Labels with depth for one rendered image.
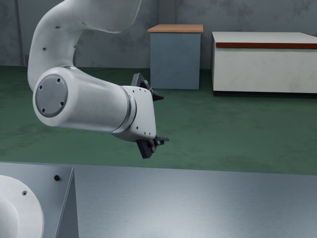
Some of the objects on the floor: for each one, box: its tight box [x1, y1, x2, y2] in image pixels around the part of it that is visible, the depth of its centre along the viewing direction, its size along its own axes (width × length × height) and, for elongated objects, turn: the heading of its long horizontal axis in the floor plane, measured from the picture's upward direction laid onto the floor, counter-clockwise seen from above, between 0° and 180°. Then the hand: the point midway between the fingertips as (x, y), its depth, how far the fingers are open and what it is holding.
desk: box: [148, 24, 203, 89], centre depth 632 cm, size 81×157×88 cm, turn 174°
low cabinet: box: [210, 32, 317, 99], centre depth 598 cm, size 161×203×75 cm
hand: (158, 119), depth 80 cm, fingers open, 8 cm apart
